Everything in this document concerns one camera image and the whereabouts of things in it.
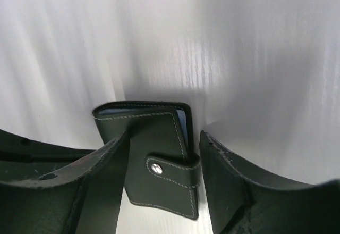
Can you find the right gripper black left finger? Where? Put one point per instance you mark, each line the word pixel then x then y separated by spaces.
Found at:
pixel 47 188

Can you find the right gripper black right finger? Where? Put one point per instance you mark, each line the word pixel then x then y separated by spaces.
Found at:
pixel 245 198

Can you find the black leather card holder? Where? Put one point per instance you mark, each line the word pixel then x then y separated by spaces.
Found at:
pixel 163 170

